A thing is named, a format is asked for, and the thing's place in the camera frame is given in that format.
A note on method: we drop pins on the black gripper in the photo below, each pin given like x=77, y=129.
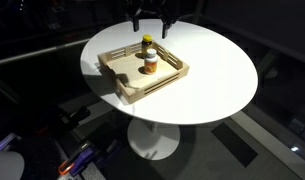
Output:
x=152, y=6

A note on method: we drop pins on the white bottle cap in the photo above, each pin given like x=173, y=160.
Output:
x=151, y=52

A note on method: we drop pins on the brown bottle yellow cap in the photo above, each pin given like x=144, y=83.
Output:
x=146, y=45

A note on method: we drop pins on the white pill bottle orange label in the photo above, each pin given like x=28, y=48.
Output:
x=150, y=66

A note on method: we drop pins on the light wooden slatted tray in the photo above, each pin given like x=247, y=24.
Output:
x=132, y=75

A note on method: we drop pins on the dark rectangular floor panel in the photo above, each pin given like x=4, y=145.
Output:
x=234, y=144

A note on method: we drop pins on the white rounded object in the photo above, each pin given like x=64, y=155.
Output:
x=5, y=166

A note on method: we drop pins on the grey metal rail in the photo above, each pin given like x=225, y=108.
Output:
x=42, y=51

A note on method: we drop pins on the white table pedestal base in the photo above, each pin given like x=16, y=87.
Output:
x=153, y=140

